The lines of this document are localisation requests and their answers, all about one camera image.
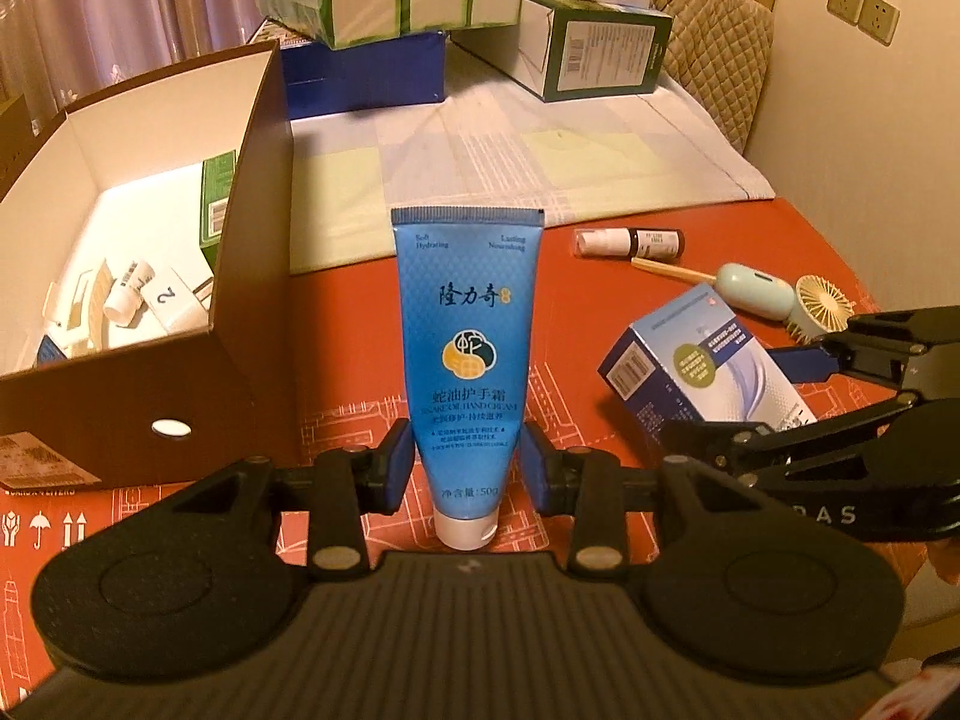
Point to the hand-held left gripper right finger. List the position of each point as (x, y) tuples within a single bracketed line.
[(536, 469)]

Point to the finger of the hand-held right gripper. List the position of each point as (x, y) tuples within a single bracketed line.
[(705, 441), (802, 364)]

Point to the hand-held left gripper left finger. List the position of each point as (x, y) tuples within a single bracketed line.
[(394, 465)]

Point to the blue and white carton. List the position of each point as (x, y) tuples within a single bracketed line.
[(675, 360)]

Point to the brown cardboard box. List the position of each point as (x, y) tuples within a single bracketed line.
[(247, 390)]

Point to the blue hand cream tube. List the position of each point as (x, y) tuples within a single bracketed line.
[(465, 315)]

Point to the white numbered box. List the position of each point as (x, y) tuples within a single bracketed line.
[(169, 304)]

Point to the white tube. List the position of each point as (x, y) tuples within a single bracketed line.
[(127, 296)]

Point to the green box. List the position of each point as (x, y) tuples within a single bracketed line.
[(217, 202)]

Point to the white hair clip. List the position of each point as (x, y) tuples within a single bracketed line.
[(94, 300)]

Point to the light blue handheld fan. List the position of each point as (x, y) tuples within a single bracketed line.
[(757, 292)]

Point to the brown spray bottle clear cap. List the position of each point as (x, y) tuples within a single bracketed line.
[(660, 244)]

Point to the plaid cloth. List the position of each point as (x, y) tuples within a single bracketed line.
[(600, 157)]

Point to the beige quilted chair cover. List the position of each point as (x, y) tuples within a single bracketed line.
[(720, 52)]

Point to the green and white carton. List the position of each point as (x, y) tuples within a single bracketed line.
[(600, 52)]

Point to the blue box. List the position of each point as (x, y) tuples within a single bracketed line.
[(360, 75)]

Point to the pale curtain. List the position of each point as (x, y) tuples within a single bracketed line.
[(112, 0)]

